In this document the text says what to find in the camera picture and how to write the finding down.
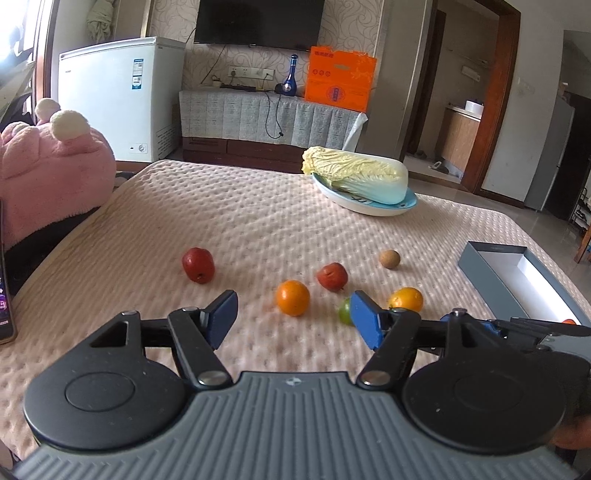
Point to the smooth round orange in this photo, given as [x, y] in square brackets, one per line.
[292, 297]

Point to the white wall socket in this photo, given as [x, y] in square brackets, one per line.
[263, 72]
[238, 70]

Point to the blue rimmed white plate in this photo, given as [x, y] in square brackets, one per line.
[369, 210]

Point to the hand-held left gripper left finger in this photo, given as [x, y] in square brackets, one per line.
[221, 318]

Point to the grey box with white inside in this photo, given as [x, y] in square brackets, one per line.
[531, 277]

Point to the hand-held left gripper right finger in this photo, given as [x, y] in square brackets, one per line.
[367, 318]

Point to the cloth covered tv cabinet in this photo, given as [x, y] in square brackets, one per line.
[231, 113]

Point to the oval yellow orange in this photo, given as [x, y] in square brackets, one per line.
[408, 297]

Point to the shoe rack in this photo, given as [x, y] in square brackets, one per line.
[582, 205]

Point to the grey refrigerator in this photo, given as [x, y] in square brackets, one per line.
[549, 152]

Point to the grey slipper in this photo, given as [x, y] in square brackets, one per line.
[441, 167]
[419, 154]

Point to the pink plush hat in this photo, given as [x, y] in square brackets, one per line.
[55, 175]

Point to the small red apple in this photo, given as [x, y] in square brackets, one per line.
[332, 276]

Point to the white chest freezer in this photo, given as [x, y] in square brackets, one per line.
[106, 106]

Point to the round green jujube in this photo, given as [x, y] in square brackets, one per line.
[345, 314]

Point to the smartphone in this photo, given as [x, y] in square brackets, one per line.
[5, 300]

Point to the pale green tied curtain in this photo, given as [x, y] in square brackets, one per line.
[101, 16]

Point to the person's right hand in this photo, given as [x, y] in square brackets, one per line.
[572, 436]

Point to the small brown kiwi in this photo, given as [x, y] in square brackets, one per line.
[390, 258]

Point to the orange cardboard gift box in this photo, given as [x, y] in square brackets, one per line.
[339, 78]

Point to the blue glass bottle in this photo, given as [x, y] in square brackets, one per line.
[290, 85]

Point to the napa cabbage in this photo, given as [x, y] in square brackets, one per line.
[355, 173]

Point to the black power strip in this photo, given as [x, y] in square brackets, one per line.
[238, 86]

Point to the wooden kitchen counter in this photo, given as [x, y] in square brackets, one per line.
[459, 138]

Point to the dark wooden cabinet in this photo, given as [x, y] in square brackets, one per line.
[240, 154]

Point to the large red apple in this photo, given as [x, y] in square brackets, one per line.
[198, 265]

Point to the black wall television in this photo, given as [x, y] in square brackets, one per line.
[258, 21]

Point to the white round container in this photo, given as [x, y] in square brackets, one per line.
[474, 106]

